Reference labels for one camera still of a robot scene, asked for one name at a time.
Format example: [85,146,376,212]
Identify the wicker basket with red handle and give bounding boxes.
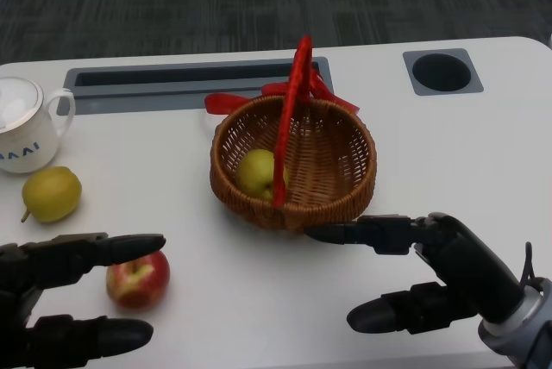
[210,35,378,232]

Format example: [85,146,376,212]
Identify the yellow-green pear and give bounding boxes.
[20,166,83,224]
[235,148,291,202]

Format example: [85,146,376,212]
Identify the black cable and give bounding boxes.
[519,241,545,297]

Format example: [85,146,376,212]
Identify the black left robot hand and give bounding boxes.
[0,233,167,369]

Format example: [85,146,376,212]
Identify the white lidded mug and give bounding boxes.
[0,77,77,176]

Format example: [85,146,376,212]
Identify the red ribbon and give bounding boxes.
[204,69,361,116]

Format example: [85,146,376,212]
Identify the grey table slot tray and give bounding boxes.
[63,57,336,116]

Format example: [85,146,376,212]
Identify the grey table cup holder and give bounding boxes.
[403,48,484,97]

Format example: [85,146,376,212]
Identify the red apple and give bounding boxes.
[106,249,172,312]

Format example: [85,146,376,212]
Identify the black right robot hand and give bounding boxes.
[304,212,527,335]

